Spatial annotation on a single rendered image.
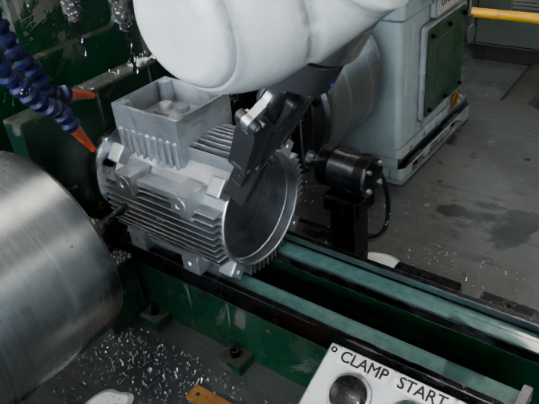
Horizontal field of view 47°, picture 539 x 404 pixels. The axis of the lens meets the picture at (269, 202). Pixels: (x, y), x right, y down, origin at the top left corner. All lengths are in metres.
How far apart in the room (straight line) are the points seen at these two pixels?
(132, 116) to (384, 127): 0.53
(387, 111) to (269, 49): 0.87
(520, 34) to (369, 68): 2.90
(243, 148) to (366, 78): 0.46
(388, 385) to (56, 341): 0.34
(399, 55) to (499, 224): 0.34
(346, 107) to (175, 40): 0.69
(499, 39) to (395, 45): 2.86
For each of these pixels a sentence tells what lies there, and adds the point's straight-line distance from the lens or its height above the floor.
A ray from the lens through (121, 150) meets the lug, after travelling 0.85.
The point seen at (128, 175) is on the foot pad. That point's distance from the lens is 0.81.
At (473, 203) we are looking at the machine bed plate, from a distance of 1.21.
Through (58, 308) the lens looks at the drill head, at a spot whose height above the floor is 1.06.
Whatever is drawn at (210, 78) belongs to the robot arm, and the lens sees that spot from 0.32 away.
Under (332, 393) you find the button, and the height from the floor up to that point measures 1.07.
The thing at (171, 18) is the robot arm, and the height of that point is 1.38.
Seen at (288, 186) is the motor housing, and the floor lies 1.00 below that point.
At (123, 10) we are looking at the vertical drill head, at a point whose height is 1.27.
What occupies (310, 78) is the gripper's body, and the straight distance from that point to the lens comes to 0.56.
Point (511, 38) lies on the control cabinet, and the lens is 3.94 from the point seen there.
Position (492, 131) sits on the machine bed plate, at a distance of 1.46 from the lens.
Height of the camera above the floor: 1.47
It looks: 33 degrees down
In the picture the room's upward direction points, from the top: 6 degrees counter-clockwise
